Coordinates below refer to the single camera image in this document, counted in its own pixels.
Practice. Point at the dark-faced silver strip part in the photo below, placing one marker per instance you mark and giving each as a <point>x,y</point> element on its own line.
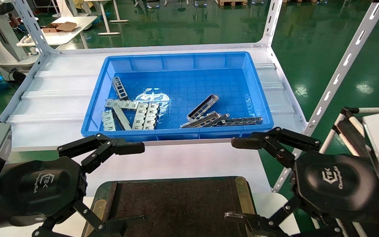
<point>122,118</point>

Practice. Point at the long silver bracket part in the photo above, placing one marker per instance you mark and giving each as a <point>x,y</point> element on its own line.
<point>123,104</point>

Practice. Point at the silver channel metal part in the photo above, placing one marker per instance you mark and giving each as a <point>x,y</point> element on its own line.
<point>202,107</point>

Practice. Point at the short silver clip part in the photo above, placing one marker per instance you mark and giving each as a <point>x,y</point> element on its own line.
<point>108,120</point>

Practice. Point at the blue plastic bin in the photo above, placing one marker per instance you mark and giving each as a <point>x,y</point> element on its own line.
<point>209,82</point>

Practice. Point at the white table frame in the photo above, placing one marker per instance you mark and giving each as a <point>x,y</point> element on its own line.
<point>107,19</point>

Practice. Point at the white tube frame cart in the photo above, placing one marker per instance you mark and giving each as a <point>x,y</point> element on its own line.
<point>373,109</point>

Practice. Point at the long silver slotted part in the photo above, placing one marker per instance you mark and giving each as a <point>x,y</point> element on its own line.
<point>200,120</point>

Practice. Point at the black container tray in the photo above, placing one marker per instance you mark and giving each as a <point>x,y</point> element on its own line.
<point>176,204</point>

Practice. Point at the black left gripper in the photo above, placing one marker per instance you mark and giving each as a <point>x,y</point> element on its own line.
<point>41,187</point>

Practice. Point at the wooden pallet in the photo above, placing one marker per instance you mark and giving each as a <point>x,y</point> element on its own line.
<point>232,2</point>

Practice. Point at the white desk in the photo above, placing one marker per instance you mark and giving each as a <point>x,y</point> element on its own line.
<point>61,36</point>

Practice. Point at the dark slotted channel part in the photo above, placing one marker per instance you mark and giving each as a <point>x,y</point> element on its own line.
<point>219,118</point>

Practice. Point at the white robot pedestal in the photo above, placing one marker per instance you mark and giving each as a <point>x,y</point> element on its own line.
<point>2,42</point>

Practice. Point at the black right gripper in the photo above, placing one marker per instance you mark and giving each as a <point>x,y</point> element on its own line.
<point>334,184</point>

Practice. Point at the brown cardboard box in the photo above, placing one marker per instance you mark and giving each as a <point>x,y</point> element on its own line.
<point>61,27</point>

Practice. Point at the silver notched bracket part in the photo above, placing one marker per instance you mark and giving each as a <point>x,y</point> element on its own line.
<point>151,116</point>
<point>140,116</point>

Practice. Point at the clear plastic bag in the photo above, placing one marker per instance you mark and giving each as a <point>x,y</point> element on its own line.
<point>153,97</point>

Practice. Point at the black padded bar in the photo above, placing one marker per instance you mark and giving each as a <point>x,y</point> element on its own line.
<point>347,131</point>

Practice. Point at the dark ladder-shaped metal part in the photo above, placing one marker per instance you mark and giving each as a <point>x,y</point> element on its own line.
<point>119,88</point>

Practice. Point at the white metal shelf rack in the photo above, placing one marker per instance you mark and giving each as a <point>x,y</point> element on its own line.
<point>61,98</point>

